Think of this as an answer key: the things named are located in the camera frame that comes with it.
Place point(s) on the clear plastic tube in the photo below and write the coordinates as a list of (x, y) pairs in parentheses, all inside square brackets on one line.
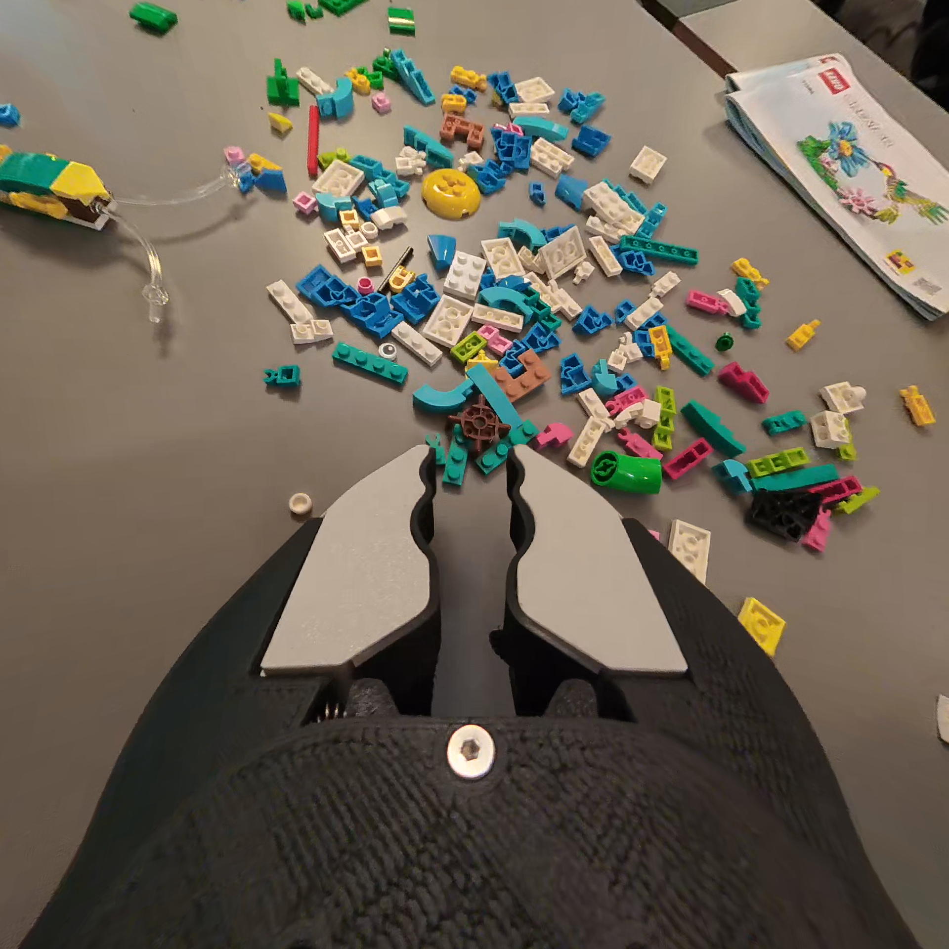
[(178, 196), (144, 256)]

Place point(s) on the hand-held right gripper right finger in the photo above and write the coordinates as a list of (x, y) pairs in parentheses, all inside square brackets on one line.
[(586, 586)]

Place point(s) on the white square plate brick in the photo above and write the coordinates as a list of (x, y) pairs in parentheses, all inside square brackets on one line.
[(689, 550)]

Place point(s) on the adjacent grey table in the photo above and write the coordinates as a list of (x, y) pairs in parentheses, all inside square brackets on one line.
[(778, 30)]

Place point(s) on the small blue toy brick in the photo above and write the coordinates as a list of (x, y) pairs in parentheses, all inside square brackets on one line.
[(7, 115)]

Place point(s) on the grey desk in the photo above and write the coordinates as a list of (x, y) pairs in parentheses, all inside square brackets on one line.
[(148, 445)]

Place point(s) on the yellow square plate brick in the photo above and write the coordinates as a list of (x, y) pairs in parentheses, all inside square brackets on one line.
[(761, 625)]

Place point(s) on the yellow round dome brick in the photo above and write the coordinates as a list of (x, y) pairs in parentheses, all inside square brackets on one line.
[(450, 194)]

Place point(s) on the closed printed instruction booklet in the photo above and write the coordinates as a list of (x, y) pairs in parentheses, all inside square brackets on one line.
[(852, 163)]

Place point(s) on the black lattice brick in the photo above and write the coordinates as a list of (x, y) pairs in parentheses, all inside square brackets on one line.
[(786, 513)]

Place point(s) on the red bar brick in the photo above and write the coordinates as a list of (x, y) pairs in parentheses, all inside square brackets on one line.
[(314, 141)]

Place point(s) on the teal clip brick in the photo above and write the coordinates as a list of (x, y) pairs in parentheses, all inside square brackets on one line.
[(283, 376)]

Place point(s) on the pile of colourful toy bricks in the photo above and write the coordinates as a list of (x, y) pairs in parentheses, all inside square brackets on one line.
[(456, 319)]

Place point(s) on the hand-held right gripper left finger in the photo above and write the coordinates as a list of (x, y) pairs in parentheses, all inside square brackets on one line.
[(356, 578)]

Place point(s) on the small white round stud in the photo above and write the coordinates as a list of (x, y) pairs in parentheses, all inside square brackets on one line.
[(299, 503)]

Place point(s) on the green yellow striped brick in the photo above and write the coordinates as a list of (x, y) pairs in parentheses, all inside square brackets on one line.
[(401, 21)]

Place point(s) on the white flat piece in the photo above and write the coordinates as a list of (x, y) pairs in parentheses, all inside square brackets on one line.
[(944, 718)]

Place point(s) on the brown wheel-shaped brick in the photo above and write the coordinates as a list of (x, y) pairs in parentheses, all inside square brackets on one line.
[(480, 424)]

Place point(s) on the green yellow brick model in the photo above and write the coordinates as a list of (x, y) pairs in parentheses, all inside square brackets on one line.
[(44, 174)]

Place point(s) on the green curved cylinder brick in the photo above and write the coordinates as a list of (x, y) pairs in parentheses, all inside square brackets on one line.
[(630, 472)]

